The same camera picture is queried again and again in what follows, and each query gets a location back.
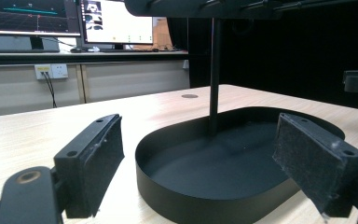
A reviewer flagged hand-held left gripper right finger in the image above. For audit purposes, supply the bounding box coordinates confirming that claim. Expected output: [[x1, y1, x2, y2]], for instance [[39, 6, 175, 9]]
[[271, 112, 358, 218]]

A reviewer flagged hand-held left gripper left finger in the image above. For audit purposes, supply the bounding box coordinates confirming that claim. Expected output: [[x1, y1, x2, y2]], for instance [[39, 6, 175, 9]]
[[53, 113, 126, 219]]

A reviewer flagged black tiered tray stand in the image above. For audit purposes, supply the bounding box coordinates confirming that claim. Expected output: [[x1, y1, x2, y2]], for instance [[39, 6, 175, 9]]
[[124, 0, 358, 224]]

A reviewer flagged black curtain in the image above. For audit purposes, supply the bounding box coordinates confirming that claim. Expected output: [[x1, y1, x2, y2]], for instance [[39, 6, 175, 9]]
[[167, 6, 358, 112]]

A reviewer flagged dark counter shelf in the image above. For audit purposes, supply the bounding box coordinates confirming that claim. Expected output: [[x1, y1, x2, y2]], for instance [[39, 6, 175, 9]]
[[0, 50, 189, 66]]

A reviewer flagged white-screen computer monitor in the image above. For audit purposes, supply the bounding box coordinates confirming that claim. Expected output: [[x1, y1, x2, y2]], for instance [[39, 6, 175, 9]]
[[79, 0, 155, 45]]

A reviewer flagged cardboard box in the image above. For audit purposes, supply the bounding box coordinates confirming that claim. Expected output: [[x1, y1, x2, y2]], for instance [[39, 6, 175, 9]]
[[152, 17, 173, 50]]

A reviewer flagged dark-screen computer monitor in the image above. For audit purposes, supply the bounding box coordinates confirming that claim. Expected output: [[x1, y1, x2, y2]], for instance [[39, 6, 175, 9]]
[[0, 0, 82, 37]]

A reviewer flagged black power cable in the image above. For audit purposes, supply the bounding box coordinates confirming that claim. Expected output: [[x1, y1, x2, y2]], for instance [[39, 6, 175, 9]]
[[42, 72, 58, 109]]

